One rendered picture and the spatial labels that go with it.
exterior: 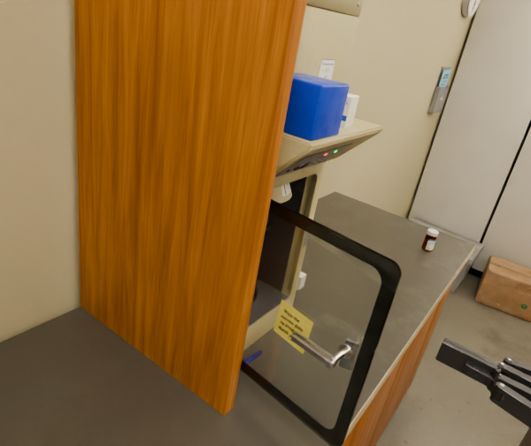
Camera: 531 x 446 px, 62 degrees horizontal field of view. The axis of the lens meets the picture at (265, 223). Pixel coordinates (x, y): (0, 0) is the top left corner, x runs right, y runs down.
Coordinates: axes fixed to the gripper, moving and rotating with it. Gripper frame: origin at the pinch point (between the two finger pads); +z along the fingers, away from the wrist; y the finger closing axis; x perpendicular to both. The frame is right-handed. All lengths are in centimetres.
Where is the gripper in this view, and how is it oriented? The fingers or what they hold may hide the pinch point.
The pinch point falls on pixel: (465, 361)
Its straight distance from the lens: 67.3
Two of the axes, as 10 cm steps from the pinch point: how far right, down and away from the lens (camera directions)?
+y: -5.7, 2.5, -7.8
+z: -8.0, -3.6, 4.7
